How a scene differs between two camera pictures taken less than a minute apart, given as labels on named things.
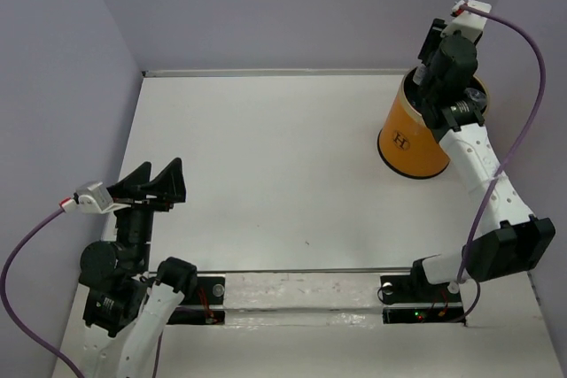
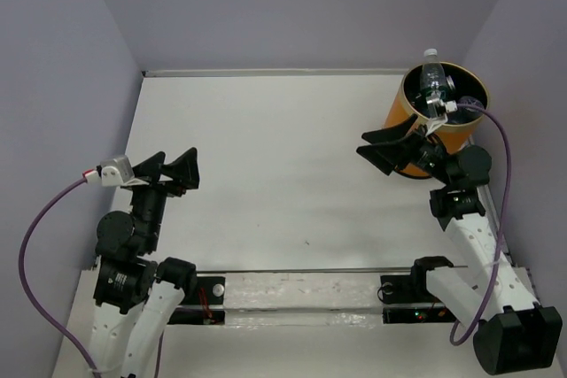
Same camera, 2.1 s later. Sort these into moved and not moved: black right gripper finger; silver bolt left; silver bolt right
Moved: black right gripper finger
Not moved: silver bolt right; silver bolt left
